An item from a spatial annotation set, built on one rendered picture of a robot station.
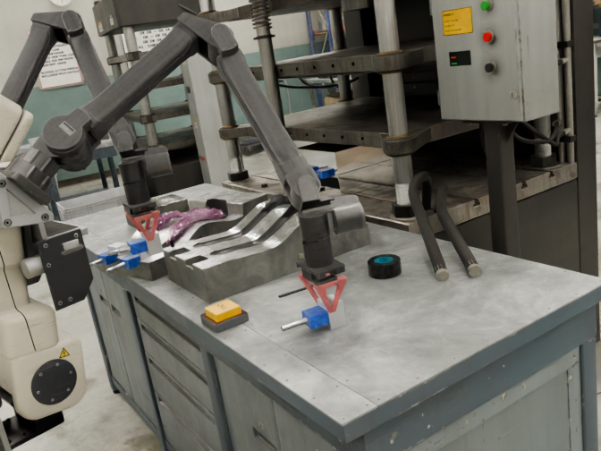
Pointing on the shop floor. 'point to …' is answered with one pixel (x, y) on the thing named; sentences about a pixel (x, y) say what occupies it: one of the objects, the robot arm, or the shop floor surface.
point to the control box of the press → (497, 86)
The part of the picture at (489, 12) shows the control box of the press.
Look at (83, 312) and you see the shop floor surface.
